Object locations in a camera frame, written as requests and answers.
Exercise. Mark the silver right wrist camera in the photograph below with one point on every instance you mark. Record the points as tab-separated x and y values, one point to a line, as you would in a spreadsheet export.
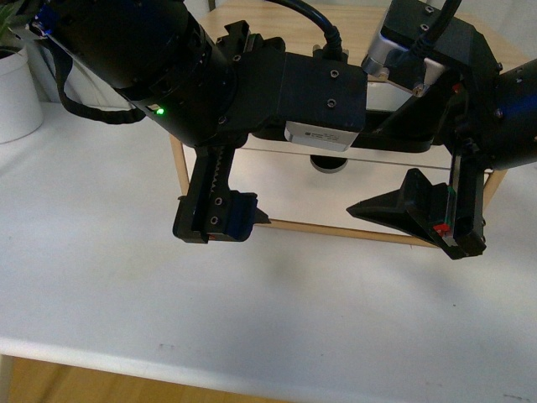
389	61

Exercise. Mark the green spider plant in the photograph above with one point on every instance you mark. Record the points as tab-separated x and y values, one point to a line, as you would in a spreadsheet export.
10	42

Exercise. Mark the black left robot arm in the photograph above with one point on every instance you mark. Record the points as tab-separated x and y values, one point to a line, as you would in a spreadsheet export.
209	95

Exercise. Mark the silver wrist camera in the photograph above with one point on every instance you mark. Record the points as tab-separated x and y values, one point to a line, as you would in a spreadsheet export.
389	61
319	137

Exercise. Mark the white plant pot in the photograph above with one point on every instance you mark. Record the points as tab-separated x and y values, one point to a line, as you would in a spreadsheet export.
21	112

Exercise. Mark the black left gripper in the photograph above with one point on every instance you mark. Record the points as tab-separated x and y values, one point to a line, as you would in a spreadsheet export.
273	86

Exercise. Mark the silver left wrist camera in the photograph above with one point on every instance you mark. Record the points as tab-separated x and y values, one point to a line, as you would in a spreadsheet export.
319	137

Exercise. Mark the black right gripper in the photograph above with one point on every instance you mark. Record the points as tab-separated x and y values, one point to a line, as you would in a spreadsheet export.
458	111

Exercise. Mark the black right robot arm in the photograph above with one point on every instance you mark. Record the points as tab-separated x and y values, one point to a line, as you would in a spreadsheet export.
513	142

